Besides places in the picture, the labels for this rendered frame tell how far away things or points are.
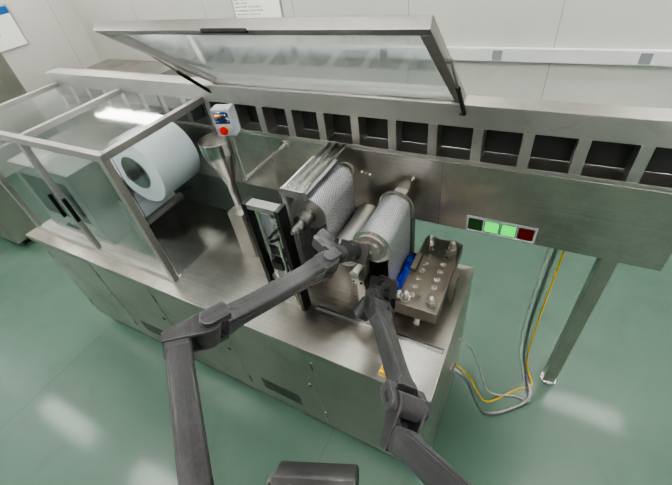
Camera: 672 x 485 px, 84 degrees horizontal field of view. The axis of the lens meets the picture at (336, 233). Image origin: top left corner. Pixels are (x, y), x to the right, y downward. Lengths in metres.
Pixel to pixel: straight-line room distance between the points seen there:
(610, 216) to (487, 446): 1.37
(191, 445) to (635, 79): 3.65
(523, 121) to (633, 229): 0.51
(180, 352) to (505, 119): 1.12
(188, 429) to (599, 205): 1.31
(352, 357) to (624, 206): 1.03
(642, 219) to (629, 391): 1.42
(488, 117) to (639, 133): 0.40
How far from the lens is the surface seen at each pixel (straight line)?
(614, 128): 1.35
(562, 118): 1.33
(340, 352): 1.51
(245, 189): 2.10
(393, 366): 1.04
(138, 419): 2.80
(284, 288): 1.00
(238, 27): 1.12
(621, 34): 3.68
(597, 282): 1.93
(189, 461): 0.81
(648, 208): 1.49
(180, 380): 0.86
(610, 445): 2.56
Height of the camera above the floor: 2.18
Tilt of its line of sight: 41 degrees down
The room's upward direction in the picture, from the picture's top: 9 degrees counter-clockwise
